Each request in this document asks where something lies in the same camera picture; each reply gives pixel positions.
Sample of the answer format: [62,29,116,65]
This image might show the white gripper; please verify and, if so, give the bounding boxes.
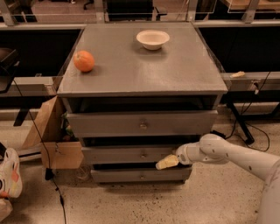
[156,143,205,170]

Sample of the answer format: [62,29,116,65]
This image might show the grey drawer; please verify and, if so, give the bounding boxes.
[81,136,202,165]
[91,166,192,183]
[67,97,217,137]

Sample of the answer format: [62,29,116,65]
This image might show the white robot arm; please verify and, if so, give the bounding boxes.
[156,134,280,224]

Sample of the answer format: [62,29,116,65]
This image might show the grey bottom drawer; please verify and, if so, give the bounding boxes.
[91,166,192,183]

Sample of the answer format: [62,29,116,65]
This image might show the grey top drawer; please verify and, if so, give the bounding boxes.
[67,97,217,137]

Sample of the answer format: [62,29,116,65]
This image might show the grey wooden drawer cabinet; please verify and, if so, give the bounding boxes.
[58,23,228,172]

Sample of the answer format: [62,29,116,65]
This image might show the small yellow foam piece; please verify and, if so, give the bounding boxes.
[230,71,245,79]

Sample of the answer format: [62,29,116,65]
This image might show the brown cardboard box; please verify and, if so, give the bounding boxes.
[21,96,84,169]

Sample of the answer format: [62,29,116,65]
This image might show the white paper bowl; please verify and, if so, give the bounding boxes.
[136,30,170,51]

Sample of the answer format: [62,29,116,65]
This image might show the orange fruit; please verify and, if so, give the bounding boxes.
[73,51,95,73]

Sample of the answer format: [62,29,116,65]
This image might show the white and orange sneaker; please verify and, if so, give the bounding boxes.
[0,148,23,221]

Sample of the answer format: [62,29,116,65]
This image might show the black chair left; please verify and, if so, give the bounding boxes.
[0,48,19,94]

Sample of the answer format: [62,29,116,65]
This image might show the black power adapter with cable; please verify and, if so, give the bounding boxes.
[212,73,257,151]

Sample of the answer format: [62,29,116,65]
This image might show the black floor cable left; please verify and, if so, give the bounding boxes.
[11,78,67,224]

